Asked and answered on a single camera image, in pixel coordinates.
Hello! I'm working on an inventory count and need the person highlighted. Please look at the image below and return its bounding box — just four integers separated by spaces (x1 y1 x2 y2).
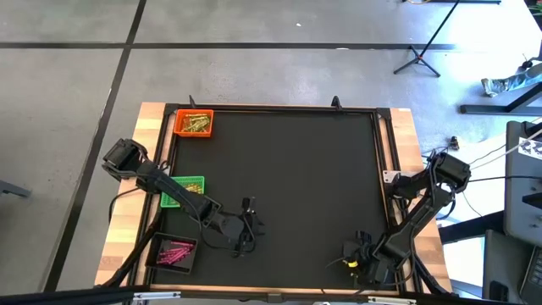
480 63 542 98

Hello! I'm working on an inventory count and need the black-white marker tag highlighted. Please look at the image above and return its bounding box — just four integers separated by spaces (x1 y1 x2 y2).
518 136 542 161

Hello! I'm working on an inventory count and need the grey equipment cabinet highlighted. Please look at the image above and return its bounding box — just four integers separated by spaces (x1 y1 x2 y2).
503 120 542 247

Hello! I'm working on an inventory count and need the black plastic basket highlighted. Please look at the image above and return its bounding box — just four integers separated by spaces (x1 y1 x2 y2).
144 231 199 275

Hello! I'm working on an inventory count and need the black tripod stand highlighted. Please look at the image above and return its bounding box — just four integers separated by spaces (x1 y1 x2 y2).
393 0 462 78

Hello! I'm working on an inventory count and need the black T-base stand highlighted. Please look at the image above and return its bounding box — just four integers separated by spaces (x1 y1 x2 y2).
460 82 542 117

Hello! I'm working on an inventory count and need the silver aluminium extrusion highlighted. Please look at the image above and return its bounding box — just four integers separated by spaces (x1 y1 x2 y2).
367 296 418 305
132 291 182 302

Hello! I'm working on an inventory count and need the black camera rig frame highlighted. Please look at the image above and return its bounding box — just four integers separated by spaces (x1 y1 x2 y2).
0 224 542 305

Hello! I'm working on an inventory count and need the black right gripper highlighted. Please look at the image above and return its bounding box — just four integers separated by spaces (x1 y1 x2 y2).
341 230 397 289

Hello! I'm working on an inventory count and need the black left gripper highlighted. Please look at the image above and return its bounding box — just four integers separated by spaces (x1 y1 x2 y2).
218 197 267 258

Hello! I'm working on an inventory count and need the green plastic basket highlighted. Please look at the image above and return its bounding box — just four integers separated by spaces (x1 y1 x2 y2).
160 175 206 208

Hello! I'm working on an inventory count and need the grey equipment console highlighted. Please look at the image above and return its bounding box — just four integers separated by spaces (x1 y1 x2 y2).
482 230 542 305

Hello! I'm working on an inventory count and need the grey floor stand foot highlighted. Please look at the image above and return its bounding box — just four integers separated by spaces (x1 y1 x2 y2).
0 180 33 199

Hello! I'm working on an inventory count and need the black aluminium table frame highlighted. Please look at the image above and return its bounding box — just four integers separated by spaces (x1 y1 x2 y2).
143 95 407 296

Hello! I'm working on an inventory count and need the orange plastic basket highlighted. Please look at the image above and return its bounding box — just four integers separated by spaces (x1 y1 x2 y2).
173 108 215 139

